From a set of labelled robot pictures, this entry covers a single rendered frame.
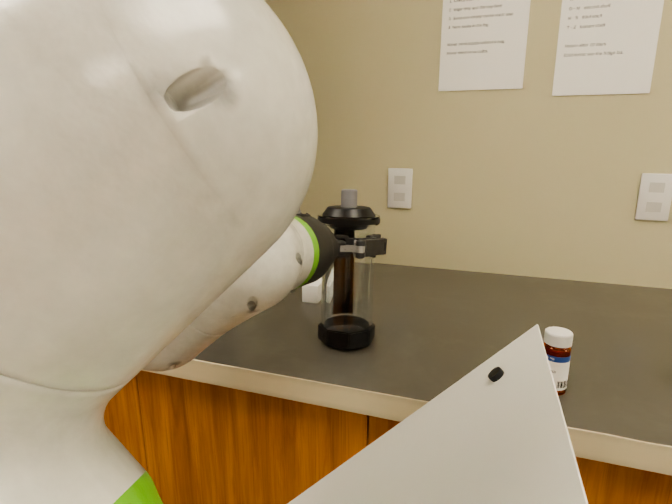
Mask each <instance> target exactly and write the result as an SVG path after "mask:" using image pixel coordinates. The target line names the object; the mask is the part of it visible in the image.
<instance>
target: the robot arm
mask: <svg viewBox="0 0 672 504"><path fill-rule="evenodd" d="M317 139H318V126H317V113H316V106H315V100H314V95H313V90H312V87H311V83H310V79H309V76H308V73H307V71H306V68H305V65H304V63H303V60H302V58H301V56H300V54H299V51H298V49H297V47H296V45H295V44H294V42H293V40H292V38H291V36H290V35H289V33H288V31H287V30H286V28H285V27H284V25H283V24H282V22H281V21H280V20H279V18H278V17H277V16H276V14H275V13H274V12H273V10H272V9H271V8H270V7H269V5H268V4H267V3H266V2H265V1H264V0H0V504H163V502H162V500H161V498H160V496H159V494H158V491H157V489H156V486H155V484H154V482H153V480H152V478H151V477H150V475H149V474H148V472H147V471H146V470H145V469H144V468H143V467H142V466H141V464H140V463H139V462H138V461H137V460H136V459H135V458H134V457H133V456H132V454H131V453H130V452H129V451H128V450H127V449H126V448H125V447H124V445H123V444H122V443H121V442H120V441H119V440H118V439H117V438H116V437H115V435H114V434H113V433H112V432H111V431H110V430H109V429H108V428H107V426H106V424H105V421H104V413H105V409H106V406H107V404H108V403H109V401H110V400H111V399H112V398H113V397H114V396H115V395H116V394H117V393H118V392H119V391H120V390H121V389H122V388H123V387H124V386H125V385H126V384H127V383H128V382H129V381H130V380H131V379H133V378H134V377H135V376H136V375H137V374H138V373H139V372H140V371H141V370H142V369H143V370H147V371H156V372H158V371H168V370H173V369H176V368H179V367H181V366H183V365H185V364H187V363H188V362H190V361H191V360H193V359H194V358H195V357H196V356H197V355H199V354H200V353H201V352H202V351H203V350H204V349H206V348H207V347H208V346H209V345H210V344H212V343H213V342H214V341H216V340H217V339H218V338H219V337H221V336H222V335H223V334H225V333H226V332H228V331H229V330H231V329H232V328H234V327H236V326H237V325H239V324H241V323H242V322H244V321H246V320H248V319H249V318H251V317H253V316H255V315H257V314H259V313H261V312H262V311H264V310H266V309H268V308H270V307H272V306H274V305H276V304H277V303H279V302H280V301H282V300H283V299H284V298H285V297H286V296H287V295H288V294H289V293H295V291H296V288H299V287H302V286H305V285H307V284H310V283H313V282H315V281H317V280H318V279H320V278H321V277H322V276H323V275H324V274H325V273H326V272H327V271H328V269H329V267H330V266H331V265H332V264H333V262H334V260H335V259H337V258H347V256H348V255H349V254H353V257H355V258H358V259H363V258H365V257H372V258H376V255H385V254H386V248H387V239H386V238H381V234H374V235H366V238H349V237H348V235H336V234H334V233H333V232H332V231H331V230H330V228H329V227H327V226H326V225H325V224H323V223H322V222H320V221H319V220H318V219H316V218H314V217H312V216H310V214H308V213H306V214H302V212H301V210H300V207H301V205H302V203H303V200H304V198H305V196H306V193H307V191H308V188H309V185H310V182H311V178H312V174H313V171H314V166H315V160H316V153H317ZM339 239H340V240H339Z"/></svg>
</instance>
